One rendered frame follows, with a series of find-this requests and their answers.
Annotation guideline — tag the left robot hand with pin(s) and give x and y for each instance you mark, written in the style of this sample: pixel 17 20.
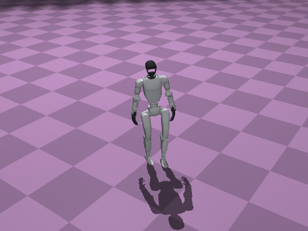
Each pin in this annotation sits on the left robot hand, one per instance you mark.
pixel 173 113

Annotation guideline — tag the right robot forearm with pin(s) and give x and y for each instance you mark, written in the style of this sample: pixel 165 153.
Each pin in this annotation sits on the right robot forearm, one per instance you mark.
pixel 134 106

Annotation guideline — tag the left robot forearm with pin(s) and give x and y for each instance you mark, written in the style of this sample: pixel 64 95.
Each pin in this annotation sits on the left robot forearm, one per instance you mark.
pixel 171 101

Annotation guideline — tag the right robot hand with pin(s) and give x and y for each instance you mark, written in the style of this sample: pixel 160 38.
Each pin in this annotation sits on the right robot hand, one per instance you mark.
pixel 134 118

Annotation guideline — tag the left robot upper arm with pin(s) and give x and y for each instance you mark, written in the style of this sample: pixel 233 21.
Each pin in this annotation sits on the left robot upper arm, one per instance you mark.
pixel 166 85

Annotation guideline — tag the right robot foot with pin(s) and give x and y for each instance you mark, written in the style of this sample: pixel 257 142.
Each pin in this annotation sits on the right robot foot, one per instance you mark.
pixel 149 160

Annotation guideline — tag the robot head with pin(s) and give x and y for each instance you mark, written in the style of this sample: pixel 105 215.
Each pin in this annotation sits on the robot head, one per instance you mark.
pixel 150 65

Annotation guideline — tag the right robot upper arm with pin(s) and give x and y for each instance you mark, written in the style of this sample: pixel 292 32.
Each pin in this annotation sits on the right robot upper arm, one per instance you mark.
pixel 138 85

